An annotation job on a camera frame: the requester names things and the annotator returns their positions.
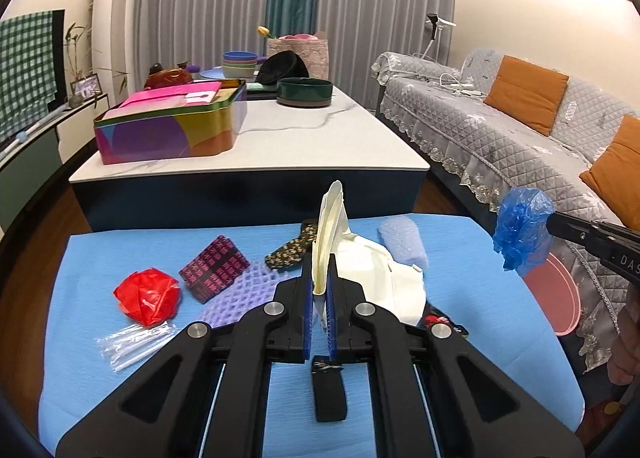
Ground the grey quilted sofa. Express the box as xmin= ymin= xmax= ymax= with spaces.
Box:
xmin=371 ymin=47 xmax=640 ymax=374

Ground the green television cabinet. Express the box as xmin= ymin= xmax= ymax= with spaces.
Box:
xmin=0 ymin=92 xmax=110 ymax=239

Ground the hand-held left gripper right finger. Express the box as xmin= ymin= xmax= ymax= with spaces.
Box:
xmin=325 ymin=254 xmax=586 ymax=458

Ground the purple foam net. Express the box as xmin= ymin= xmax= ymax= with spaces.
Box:
xmin=197 ymin=258 xmax=303 ymax=328

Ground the white top coffee table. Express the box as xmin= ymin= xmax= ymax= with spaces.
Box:
xmin=68 ymin=81 xmax=432 ymax=234

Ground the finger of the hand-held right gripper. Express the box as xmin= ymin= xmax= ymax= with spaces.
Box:
xmin=546 ymin=211 xmax=608 ymax=246

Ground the maroon patterned wrapper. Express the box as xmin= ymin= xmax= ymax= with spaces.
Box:
xmin=178 ymin=235 xmax=251 ymax=304

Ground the pink basin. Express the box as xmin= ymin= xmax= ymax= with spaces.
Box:
xmin=520 ymin=251 xmax=583 ymax=336

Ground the stack of coloured bowls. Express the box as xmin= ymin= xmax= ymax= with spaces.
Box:
xmin=222 ymin=51 xmax=259 ymax=79

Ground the black and red small item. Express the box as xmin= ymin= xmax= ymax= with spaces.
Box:
xmin=416 ymin=301 xmax=469 ymax=339

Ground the person's right hand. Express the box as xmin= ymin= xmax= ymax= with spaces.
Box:
xmin=607 ymin=285 xmax=640 ymax=386

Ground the colourful tin box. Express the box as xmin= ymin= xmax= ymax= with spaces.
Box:
xmin=93 ymin=79 xmax=248 ymax=166

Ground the orange cushion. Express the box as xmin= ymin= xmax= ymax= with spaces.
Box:
xmin=483 ymin=55 xmax=570 ymax=136
xmin=580 ymin=113 xmax=640 ymax=231

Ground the black television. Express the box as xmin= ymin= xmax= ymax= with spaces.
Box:
xmin=0 ymin=9 xmax=67 ymax=149

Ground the pink flat box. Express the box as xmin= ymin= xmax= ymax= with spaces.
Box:
xmin=120 ymin=81 xmax=223 ymax=109

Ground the clear plastic straw packet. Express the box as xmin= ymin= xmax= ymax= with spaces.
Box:
xmin=95 ymin=321 xmax=177 ymax=375

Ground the dark green round container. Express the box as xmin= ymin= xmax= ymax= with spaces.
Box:
xmin=276 ymin=78 xmax=334 ymax=108

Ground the brown teapot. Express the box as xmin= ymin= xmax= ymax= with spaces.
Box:
xmin=144 ymin=62 xmax=193 ymax=89

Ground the blue table cloth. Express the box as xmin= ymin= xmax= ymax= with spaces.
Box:
xmin=37 ymin=213 xmax=586 ymax=458

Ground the white standing air conditioner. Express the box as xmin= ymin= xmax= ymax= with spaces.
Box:
xmin=92 ymin=0 xmax=146 ymax=109

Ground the green checked cloth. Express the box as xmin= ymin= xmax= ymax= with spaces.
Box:
xmin=0 ymin=11 xmax=60 ymax=141

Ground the grey curtain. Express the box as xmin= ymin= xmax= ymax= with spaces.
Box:
xmin=132 ymin=0 xmax=275 ymax=104
xmin=312 ymin=0 xmax=456 ymax=112

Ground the white power strip with cables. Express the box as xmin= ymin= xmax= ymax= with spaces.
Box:
xmin=440 ymin=72 xmax=488 ymax=96

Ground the black strap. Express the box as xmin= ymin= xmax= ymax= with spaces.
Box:
xmin=311 ymin=357 xmax=347 ymax=423

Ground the white floor lamp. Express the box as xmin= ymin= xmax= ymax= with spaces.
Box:
xmin=417 ymin=13 xmax=457 ymax=62

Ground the light blue fuzzy cloth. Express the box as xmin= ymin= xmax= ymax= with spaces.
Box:
xmin=376 ymin=218 xmax=430 ymax=271

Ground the blue plastic bag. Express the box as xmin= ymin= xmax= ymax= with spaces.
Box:
xmin=492 ymin=188 xmax=555 ymax=276

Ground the bamboo plant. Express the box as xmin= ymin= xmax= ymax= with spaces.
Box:
xmin=64 ymin=3 xmax=128 ymax=106

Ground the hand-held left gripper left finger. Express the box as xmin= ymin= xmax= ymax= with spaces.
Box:
xmin=55 ymin=265 xmax=315 ymax=458

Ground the small photo frame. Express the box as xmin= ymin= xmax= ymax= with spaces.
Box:
xmin=70 ymin=74 xmax=103 ymax=102

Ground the black hat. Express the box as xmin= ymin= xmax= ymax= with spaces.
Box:
xmin=256 ymin=50 xmax=309 ymax=86

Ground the red plastic bag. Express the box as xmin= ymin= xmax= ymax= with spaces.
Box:
xmin=113 ymin=268 xmax=182 ymax=328

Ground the dark floral cloth piece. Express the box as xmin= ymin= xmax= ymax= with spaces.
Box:
xmin=264 ymin=219 xmax=321 ymax=271

